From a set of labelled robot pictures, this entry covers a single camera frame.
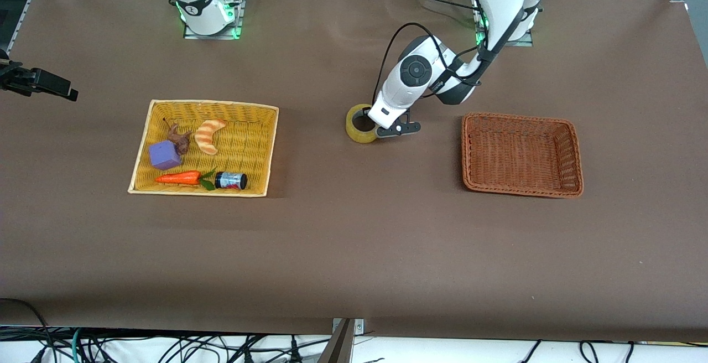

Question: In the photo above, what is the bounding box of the clear yellowish tape roll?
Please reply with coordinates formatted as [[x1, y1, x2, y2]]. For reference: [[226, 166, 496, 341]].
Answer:
[[346, 103, 381, 146]]

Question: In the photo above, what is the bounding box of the brown wicker basket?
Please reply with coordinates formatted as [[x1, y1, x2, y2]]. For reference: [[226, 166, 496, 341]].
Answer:
[[461, 112, 585, 199]]

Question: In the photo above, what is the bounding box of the metal corner bracket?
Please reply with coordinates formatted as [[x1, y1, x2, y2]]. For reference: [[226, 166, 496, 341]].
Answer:
[[332, 318, 366, 335]]

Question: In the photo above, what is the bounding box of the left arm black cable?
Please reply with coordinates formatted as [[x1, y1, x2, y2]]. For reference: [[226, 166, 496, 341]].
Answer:
[[375, 22, 487, 106]]

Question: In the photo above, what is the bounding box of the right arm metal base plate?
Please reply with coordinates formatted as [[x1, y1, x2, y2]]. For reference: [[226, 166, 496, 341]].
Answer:
[[184, 0, 244, 40]]

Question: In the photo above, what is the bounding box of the orange toy carrot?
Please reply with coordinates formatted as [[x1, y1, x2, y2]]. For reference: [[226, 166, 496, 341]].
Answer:
[[154, 168, 217, 191]]

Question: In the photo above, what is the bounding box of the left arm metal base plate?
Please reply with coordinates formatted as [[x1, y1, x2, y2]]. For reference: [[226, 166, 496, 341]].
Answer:
[[475, 14, 534, 47]]

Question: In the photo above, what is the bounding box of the toy croissant bread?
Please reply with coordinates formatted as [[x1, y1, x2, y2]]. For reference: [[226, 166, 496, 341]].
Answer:
[[195, 118, 227, 155]]

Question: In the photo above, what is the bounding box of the brown toy figurine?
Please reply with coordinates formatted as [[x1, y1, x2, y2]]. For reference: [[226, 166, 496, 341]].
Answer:
[[162, 118, 192, 156]]

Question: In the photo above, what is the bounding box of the thick black floor cable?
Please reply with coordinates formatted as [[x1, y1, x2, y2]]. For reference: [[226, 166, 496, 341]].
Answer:
[[0, 298, 56, 363]]

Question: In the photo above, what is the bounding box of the grey metal bar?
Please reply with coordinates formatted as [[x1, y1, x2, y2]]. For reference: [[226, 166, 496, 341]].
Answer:
[[318, 319, 356, 363]]

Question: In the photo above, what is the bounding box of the purple foam cube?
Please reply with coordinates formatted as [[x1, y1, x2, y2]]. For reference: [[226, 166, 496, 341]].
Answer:
[[148, 141, 183, 171]]

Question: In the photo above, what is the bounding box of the yellow woven tray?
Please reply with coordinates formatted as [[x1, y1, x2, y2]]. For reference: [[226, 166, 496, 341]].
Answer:
[[128, 99, 280, 198]]

